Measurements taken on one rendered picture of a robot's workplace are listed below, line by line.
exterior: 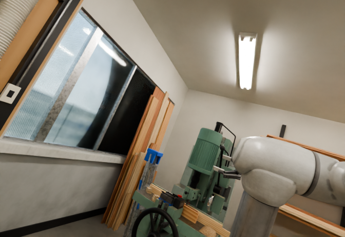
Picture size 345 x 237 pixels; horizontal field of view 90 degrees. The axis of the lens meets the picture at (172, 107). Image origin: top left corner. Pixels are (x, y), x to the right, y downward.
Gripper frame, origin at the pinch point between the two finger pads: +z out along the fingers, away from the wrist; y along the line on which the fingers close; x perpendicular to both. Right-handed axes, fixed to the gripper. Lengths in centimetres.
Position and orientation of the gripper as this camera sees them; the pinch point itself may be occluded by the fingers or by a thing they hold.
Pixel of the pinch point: (218, 161)
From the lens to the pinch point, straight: 123.2
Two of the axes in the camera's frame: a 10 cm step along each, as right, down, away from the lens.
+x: -0.2, -9.1, -4.0
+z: -8.2, -2.2, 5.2
